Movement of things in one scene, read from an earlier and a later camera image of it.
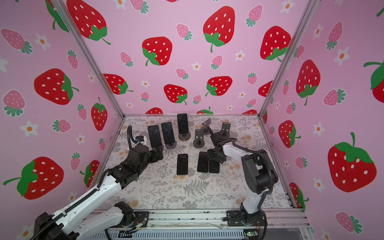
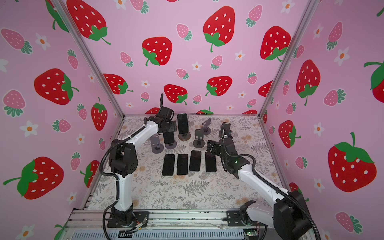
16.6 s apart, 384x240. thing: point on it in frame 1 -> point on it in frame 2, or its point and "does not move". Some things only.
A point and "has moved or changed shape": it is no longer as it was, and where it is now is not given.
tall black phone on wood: [183, 123] does not move
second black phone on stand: [168, 132] does not move
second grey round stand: [171, 147] does not move
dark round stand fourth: [199, 142] does not move
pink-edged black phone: [182, 168] does not move
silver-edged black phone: [214, 166] has moved or changed shape
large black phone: [155, 136] -> [168, 166]
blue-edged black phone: [202, 165] -> [195, 160]
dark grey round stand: [225, 130] does not move
